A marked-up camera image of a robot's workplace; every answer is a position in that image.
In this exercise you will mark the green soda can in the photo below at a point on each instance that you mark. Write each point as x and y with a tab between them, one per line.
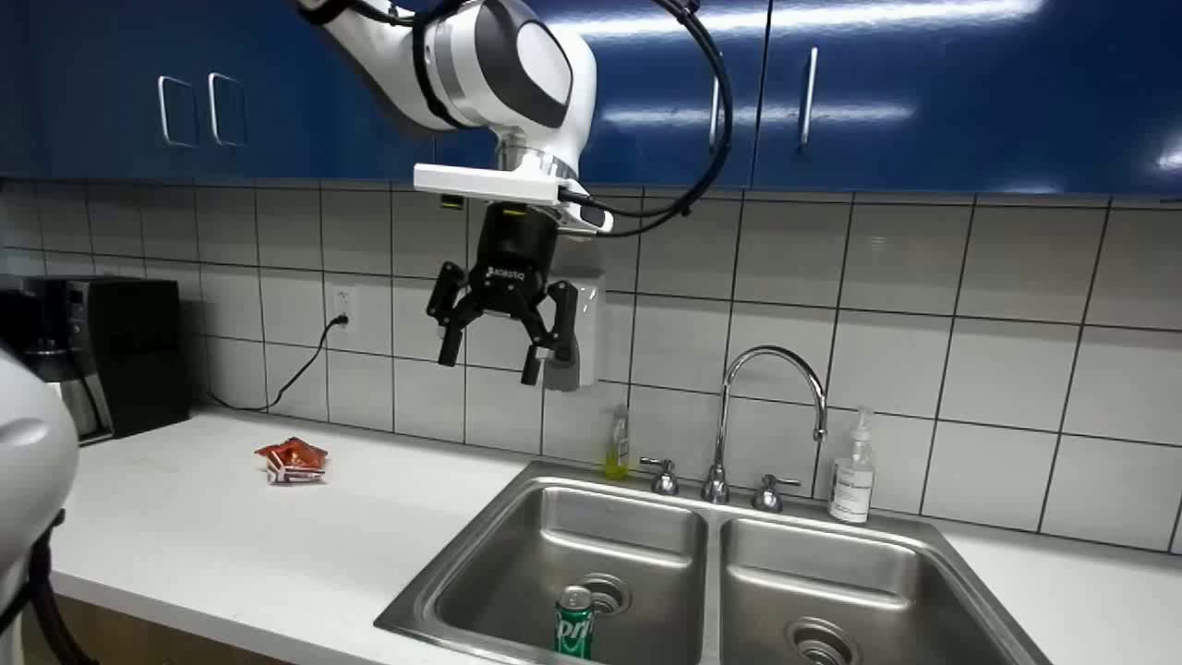
575	628

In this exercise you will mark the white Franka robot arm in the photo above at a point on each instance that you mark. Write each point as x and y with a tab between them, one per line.
492	62

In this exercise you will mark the sink drain strainer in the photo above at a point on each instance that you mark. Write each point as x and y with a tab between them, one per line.
821	643
602	595

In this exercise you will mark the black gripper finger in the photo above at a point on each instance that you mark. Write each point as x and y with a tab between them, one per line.
559	323
458	299

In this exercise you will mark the stainless steel double sink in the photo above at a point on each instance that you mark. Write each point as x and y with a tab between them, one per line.
687	556

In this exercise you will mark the chrome gooseneck faucet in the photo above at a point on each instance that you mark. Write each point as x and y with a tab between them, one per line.
716	476

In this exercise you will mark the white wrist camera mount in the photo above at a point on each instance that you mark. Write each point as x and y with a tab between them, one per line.
492	181

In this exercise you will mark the clear soap pump bottle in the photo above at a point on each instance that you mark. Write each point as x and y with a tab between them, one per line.
851	484

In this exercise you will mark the orange snack bag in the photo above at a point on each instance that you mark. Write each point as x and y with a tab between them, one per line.
294	459

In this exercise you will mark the black coffee maker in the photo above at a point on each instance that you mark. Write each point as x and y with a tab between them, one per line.
133	354

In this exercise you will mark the coffee carafe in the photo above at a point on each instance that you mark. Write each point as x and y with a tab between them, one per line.
87	409

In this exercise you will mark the blue upper cabinet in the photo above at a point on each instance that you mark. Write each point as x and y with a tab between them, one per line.
982	97

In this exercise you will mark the wooden base cabinet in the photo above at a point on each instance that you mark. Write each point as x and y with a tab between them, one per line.
160	642

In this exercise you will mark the green dish soap bottle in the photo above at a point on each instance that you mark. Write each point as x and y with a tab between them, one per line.
614	456

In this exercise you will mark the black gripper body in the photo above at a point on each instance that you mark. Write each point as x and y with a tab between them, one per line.
519	244

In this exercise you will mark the chrome faucet knob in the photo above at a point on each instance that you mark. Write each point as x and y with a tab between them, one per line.
771	498
663	478

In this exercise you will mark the white wall outlet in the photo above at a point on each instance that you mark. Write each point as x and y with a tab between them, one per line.
340	299

